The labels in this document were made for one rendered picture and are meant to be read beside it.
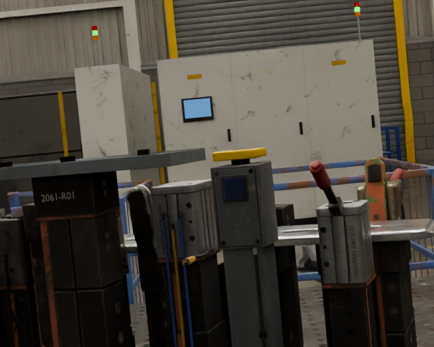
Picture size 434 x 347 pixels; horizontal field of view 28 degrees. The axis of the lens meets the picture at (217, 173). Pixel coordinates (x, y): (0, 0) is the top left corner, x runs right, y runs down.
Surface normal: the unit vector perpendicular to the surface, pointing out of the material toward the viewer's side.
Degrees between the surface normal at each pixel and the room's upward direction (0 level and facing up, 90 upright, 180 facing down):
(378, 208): 78
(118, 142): 90
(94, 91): 90
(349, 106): 90
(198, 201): 90
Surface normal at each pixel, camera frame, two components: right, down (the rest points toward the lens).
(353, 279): -0.34, 0.08
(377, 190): -0.35, -0.13
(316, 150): 0.00, 0.05
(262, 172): 0.94, -0.07
